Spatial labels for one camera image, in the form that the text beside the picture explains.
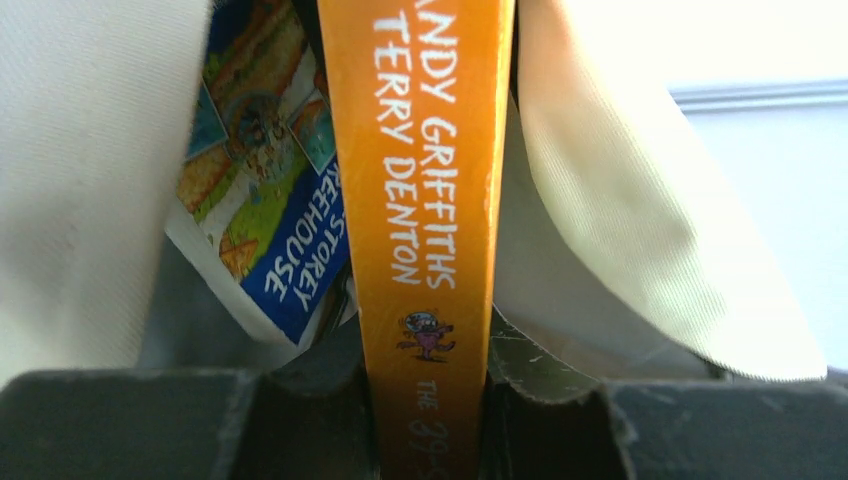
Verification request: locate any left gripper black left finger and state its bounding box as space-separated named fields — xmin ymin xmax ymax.
xmin=1 ymin=368 xmax=377 ymax=479

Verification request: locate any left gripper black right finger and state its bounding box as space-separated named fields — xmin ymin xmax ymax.
xmin=483 ymin=317 xmax=847 ymax=479

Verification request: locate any beige canvas student bag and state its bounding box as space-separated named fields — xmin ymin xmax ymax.
xmin=1 ymin=1 xmax=828 ymax=382

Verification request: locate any blue 91-storey treehouse book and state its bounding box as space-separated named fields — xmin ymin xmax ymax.
xmin=166 ymin=1 xmax=349 ymax=352

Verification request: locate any orange treehouse book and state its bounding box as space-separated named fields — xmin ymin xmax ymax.
xmin=318 ymin=1 xmax=515 ymax=479

